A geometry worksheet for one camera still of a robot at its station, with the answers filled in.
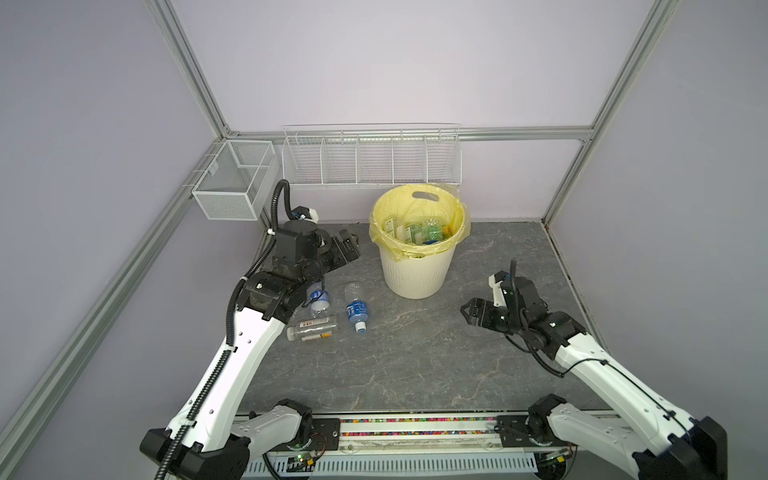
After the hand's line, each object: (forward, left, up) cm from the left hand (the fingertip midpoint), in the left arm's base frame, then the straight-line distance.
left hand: (347, 246), depth 68 cm
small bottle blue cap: (+4, +13, -33) cm, 36 cm away
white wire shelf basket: (+42, -6, -4) cm, 42 cm away
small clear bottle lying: (-6, +15, -32) cm, 35 cm away
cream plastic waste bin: (+4, -19, -22) cm, 29 cm away
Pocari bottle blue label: (0, +1, -29) cm, 29 cm away
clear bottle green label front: (+18, -12, -15) cm, 26 cm away
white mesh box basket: (+40, +39, -10) cm, 57 cm away
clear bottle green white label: (+20, -19, -19) cm, 33 cm away
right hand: (-9, -32, -20) cm, 38 cm away
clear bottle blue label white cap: (+20, -24, -18) cm, 36 cm away
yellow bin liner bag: (+26, -20, -11) cm, 35 cm away
